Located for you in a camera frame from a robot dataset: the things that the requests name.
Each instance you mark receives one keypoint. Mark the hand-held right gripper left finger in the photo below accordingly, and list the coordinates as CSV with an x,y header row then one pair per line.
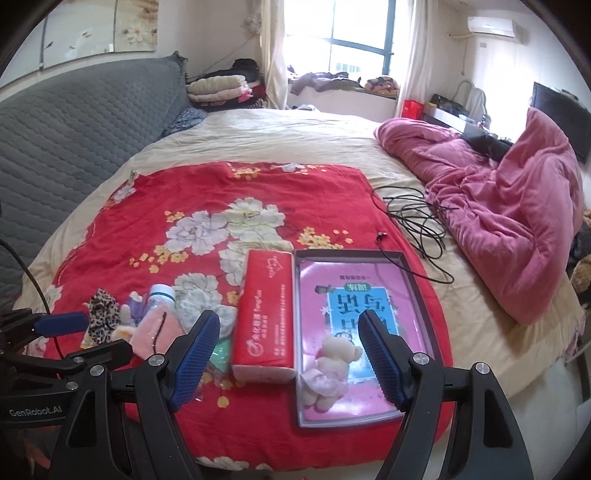
x,y
199,355

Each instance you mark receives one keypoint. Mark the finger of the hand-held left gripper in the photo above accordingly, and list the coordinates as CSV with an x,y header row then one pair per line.
x,y
60,323
94,353

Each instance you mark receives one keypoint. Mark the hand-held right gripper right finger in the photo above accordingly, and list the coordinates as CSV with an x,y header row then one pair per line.
x,y
379,360

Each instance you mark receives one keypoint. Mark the mint green soft pouch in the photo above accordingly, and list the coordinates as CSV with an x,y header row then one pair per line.
x,y
221,355

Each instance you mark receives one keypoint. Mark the leopard print scrunchie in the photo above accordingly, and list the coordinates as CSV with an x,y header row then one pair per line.
x,y
104,314

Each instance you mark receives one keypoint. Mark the cream teddy bear plush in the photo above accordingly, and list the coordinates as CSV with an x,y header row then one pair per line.
x,y
334,355

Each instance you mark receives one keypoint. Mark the pink soft cloth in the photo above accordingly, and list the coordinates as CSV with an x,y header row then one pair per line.
x,y
152,334

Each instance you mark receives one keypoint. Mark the red white carton box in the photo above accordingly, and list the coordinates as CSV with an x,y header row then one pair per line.
x,y
263,314

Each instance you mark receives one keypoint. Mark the pink tray with snack packets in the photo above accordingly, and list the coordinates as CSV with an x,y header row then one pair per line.
x,y
414,287

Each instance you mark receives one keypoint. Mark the purple white small bottle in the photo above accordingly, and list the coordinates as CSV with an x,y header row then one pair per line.
x,y
135,308

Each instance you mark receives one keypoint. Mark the white pill bottle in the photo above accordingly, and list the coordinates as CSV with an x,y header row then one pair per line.
x,y
161,297

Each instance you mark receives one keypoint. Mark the pink book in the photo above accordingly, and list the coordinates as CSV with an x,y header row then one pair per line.
x,y
318,295

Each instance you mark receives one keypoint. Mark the red floral blanket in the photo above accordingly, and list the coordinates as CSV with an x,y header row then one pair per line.
x,y
323,207

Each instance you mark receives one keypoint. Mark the grey quilted headboard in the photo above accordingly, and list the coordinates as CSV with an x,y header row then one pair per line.
x,y
69,138

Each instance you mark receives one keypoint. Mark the pink comforter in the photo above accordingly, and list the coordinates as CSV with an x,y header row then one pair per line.
x,y
508,207

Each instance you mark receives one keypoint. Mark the brown fluffy plush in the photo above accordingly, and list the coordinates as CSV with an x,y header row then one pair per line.
x,y
582,272

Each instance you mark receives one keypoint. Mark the bed with beige sheet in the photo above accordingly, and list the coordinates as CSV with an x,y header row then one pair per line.
x,y
277,138

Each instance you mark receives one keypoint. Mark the blue patterned pillow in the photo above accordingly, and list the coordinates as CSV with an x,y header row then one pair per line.
x,y
184,121

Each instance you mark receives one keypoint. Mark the black cloth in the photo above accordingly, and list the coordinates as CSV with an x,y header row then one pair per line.
x,y
487,142

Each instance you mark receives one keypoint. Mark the red bag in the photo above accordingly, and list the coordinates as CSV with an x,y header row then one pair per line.
x,y
411,110

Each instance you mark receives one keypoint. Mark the desk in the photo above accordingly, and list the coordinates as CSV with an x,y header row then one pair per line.
x,y
445,116

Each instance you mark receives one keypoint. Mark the stack of folded clothes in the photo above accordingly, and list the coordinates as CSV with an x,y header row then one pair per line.
x,y
217,87

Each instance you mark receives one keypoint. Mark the patterned clothes on windowsill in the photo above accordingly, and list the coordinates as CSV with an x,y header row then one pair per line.
x,y
381,85

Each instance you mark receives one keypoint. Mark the white garment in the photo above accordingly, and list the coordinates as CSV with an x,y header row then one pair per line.
x,y
475,99

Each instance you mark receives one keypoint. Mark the grey clothes on windowsill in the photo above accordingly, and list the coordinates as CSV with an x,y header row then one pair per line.
x,y
318,81

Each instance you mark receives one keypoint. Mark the dark clothes pile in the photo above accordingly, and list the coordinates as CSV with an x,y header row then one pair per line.
x,y
247,69

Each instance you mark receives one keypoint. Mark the black television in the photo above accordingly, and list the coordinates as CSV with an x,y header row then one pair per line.
x,y
554,110

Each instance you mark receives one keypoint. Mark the white curtain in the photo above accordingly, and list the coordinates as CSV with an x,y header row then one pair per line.
x,y
415,46
273,46

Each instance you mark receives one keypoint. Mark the window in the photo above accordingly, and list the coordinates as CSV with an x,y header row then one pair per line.
x,y
355,32

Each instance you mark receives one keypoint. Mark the white air conditioner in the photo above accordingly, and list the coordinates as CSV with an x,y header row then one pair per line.
x,y
496,28

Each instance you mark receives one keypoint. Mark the floral wall panel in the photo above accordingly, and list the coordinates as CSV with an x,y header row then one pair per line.
x,y
92,27

